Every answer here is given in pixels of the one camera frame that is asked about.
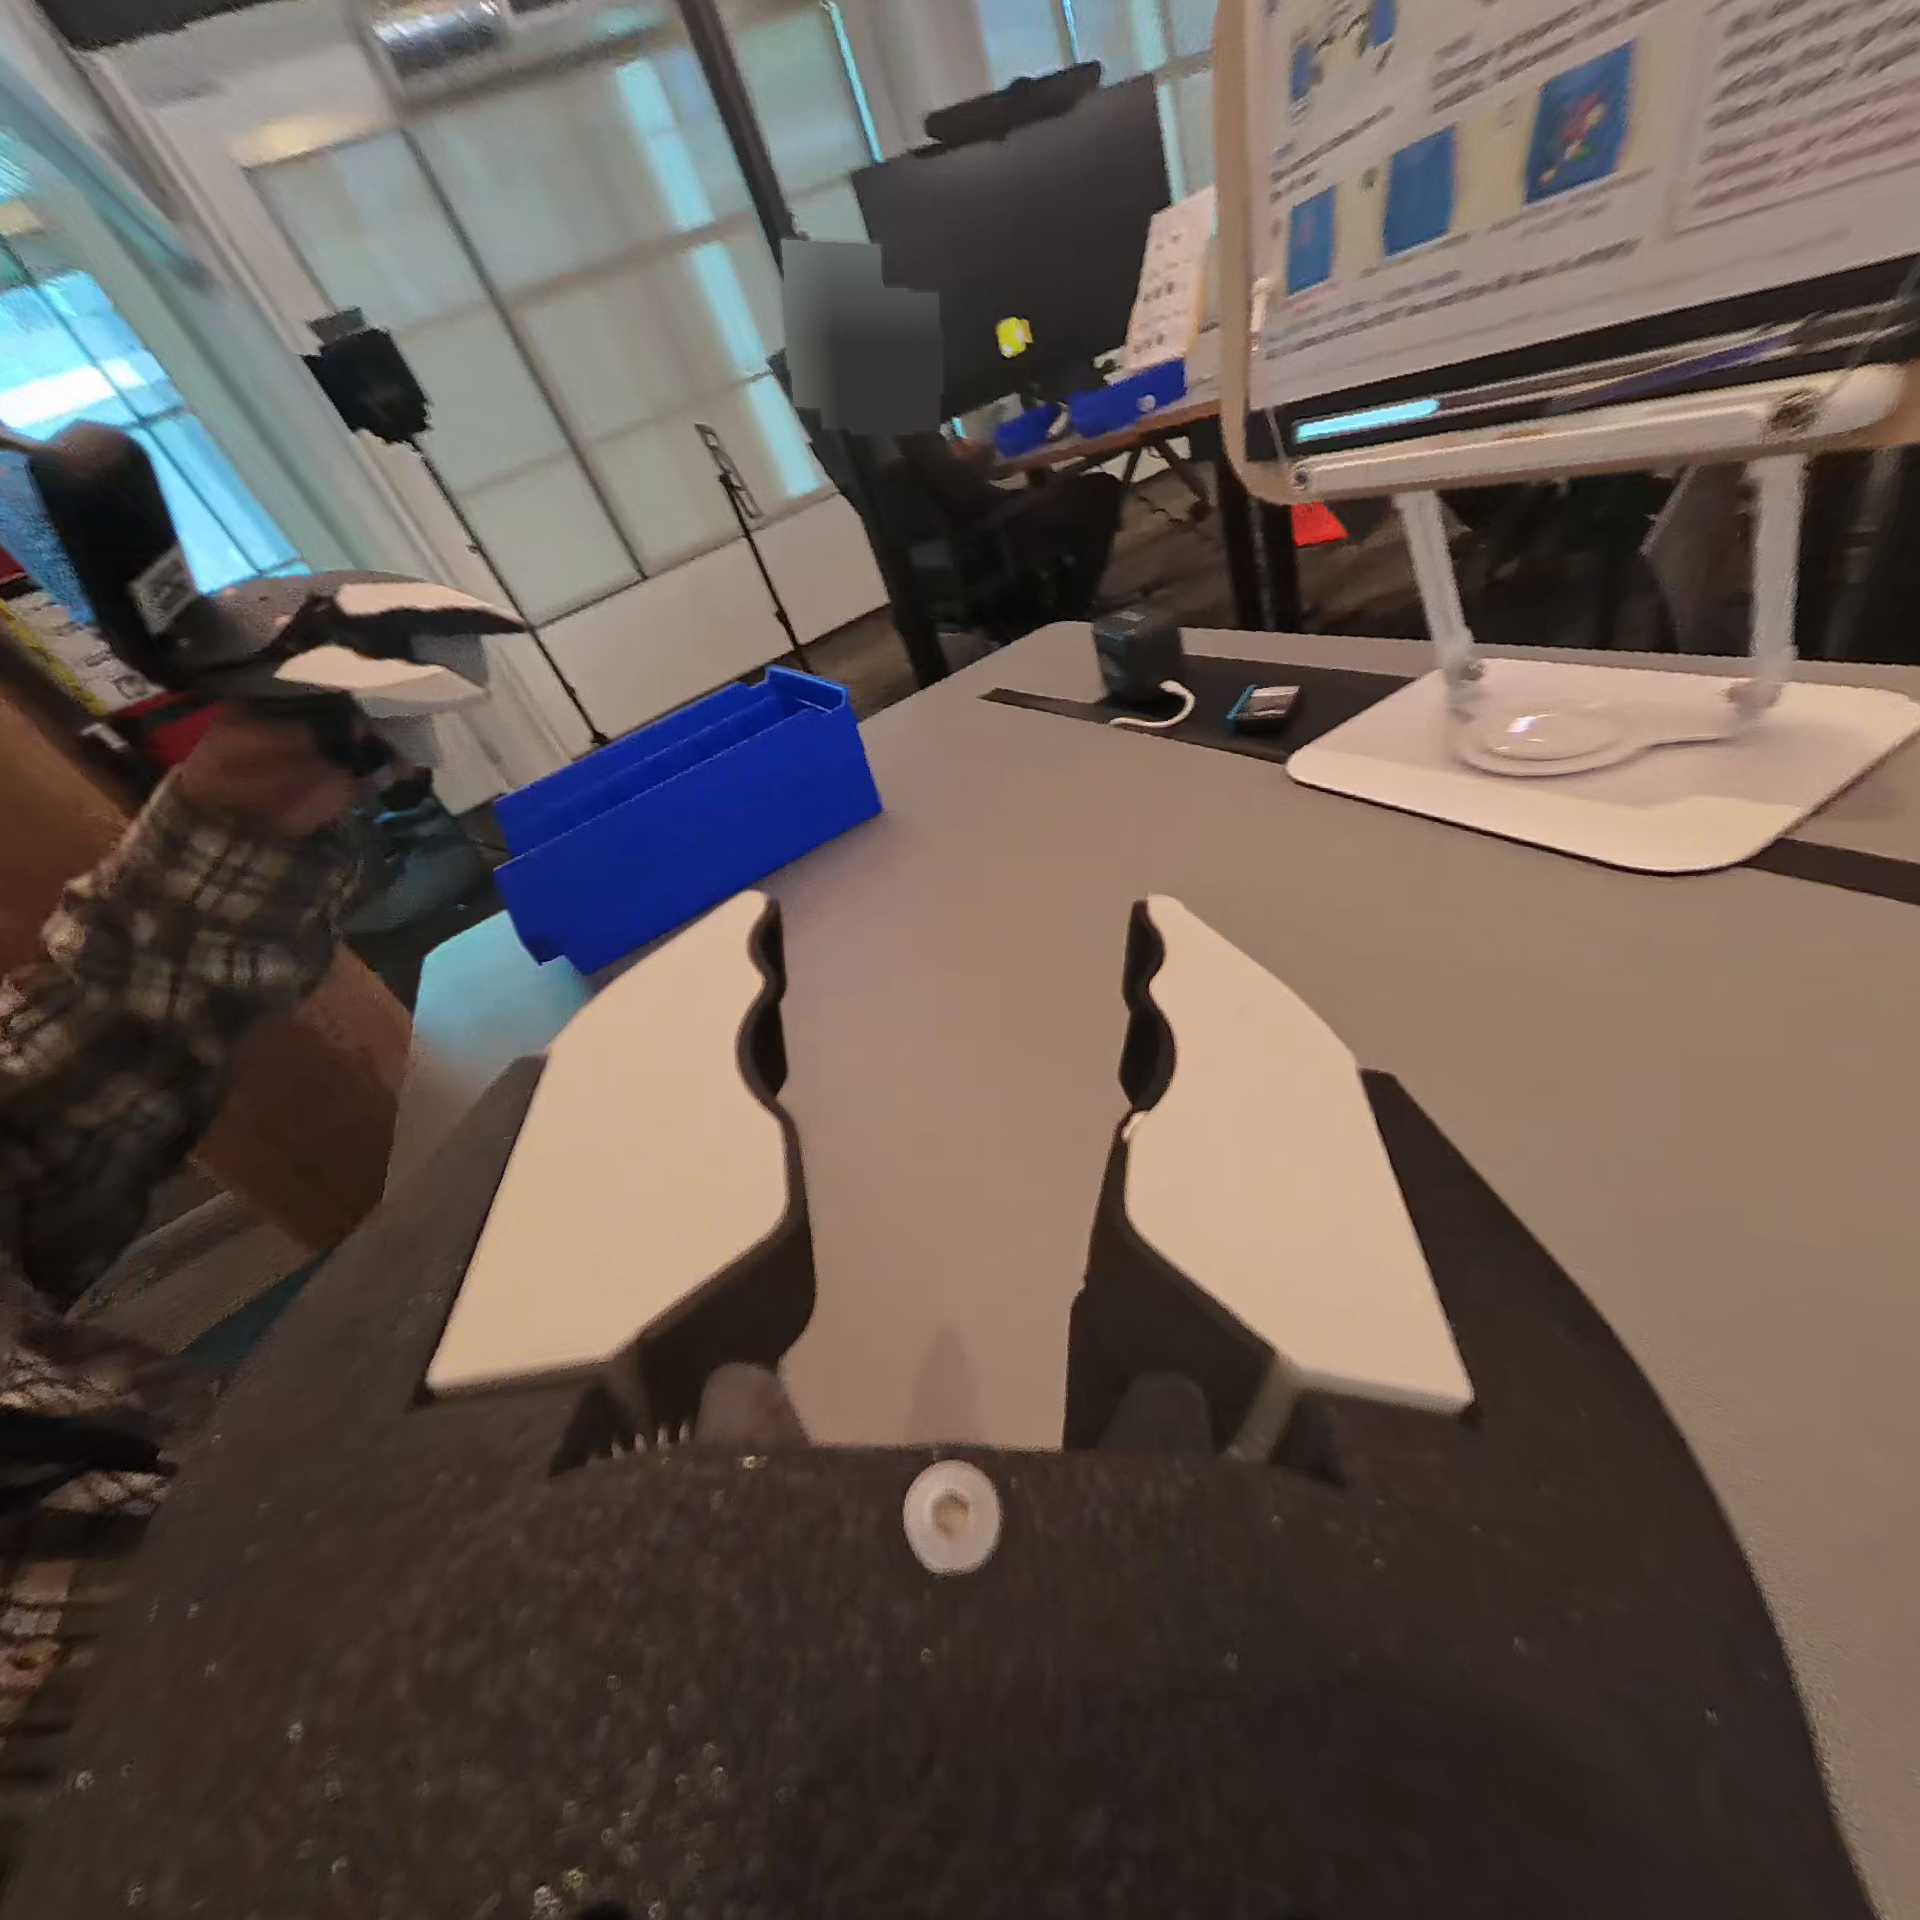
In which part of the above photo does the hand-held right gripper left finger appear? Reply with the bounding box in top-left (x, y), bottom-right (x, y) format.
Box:
top-left (424, 890), bottom-right (818, 1440)

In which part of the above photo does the white tablet stand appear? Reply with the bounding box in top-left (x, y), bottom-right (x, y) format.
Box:
top-left (1286, 359), bottom-right (1920, 875)

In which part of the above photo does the black floor lamp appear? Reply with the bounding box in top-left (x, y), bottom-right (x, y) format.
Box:
top-left (676, 0), bottom-right (954, 693)

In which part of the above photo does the person's left forearm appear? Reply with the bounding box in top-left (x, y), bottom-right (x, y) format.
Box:
top-left (0, 765), bottom-right (376, 1307)

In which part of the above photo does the large black display screen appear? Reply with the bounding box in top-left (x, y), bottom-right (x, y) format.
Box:
top-left (850, 75), bottom-right (1175, 414)

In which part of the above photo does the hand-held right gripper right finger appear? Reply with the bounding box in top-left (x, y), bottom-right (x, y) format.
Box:
top-left (1066, 896), bottom-right (1475, 1461)

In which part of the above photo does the person's left hand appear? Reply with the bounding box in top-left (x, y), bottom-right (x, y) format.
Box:
top-left (181, 697), bottom-right (376, 843)

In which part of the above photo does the wood-framed instruction board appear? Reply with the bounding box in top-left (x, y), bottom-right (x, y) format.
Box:
top-left (1212, 0), bottom-right (1920, 505)

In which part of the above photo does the small instruction sheet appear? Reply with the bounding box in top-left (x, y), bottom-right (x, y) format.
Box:
top-left (1125, 188), bottom-right (1219, 370)

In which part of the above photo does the wooden desk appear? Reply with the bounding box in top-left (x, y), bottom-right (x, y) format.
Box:
top-left (982, 394), bottom-right (1308, 633)

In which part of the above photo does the black mesh chair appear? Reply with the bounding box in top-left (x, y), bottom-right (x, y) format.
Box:
top-left (1791, 434), bottom-right (1920, 663)

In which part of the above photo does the black webcam bar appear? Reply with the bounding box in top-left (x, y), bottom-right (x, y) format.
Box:
top-left (923, 62), bottom-right (1104, 144)

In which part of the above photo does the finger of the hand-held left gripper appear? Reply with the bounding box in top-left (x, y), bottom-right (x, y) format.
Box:
top-left (277, 643), bottom-right (494, 711)
top-left (332, 578), bottom-right (530, 640)

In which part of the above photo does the black ceiling pole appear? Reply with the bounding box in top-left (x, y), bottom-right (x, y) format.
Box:
top-left (695, 425), bottom-right (818, 677)

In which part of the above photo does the person's plaid shirt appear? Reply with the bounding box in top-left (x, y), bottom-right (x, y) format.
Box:
top-left (0, 1291), bottom-right (182, 1787)

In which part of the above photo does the black round device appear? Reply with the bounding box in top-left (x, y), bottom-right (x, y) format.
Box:
top-left (1087, 607), bottom-right (1186, 706)

